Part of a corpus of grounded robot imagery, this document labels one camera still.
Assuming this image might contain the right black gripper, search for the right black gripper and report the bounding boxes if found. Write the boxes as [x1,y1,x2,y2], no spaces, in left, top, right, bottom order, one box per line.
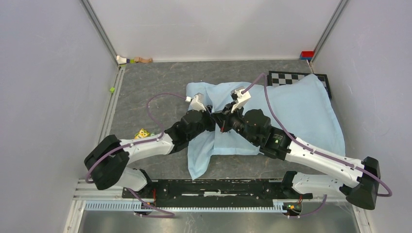
[210,101,259,146]

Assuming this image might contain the light blue pillowcase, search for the light blue pillowcase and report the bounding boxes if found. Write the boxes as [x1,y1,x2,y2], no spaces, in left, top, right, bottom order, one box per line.
[188,74,345,179]

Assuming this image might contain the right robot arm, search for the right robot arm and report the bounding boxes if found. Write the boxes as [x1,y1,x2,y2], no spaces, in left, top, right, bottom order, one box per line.
[211,103,381,210]

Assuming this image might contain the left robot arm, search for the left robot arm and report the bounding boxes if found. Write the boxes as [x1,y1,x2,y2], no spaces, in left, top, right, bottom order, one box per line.
[84,105,215,198]

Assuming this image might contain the black white checkerboard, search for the black white checkerboard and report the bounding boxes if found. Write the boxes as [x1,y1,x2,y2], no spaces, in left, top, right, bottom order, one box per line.
[267,71,332,100]

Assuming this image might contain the yellow toy block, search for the yellow toy block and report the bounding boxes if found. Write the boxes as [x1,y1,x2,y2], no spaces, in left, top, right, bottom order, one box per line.
[134,128,151,139]

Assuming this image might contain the wooden toy figure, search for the wooden toy figure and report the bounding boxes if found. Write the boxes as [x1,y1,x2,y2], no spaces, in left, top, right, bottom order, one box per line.
[134,57,153,64]

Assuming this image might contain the red blue block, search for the red blue block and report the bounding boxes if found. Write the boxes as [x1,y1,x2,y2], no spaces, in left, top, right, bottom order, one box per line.
[299,50,314,61]

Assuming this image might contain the white beige corner toy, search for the white beige corner toy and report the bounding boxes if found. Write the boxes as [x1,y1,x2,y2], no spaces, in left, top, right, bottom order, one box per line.
[116,55,128,66]

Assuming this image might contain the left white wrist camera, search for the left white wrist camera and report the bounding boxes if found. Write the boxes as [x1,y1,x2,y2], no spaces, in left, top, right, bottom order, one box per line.
[185,93,206,112]

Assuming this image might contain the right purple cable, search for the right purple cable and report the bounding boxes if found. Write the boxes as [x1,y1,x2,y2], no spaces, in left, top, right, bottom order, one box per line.
[240,72,394,219]

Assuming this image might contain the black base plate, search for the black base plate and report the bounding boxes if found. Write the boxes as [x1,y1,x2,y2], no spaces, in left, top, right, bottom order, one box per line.
[137,179,313,207]

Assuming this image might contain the light blue toothed rail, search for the light blue toothed rail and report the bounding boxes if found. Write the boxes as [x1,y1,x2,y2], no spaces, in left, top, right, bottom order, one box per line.
[84,200,287,214]

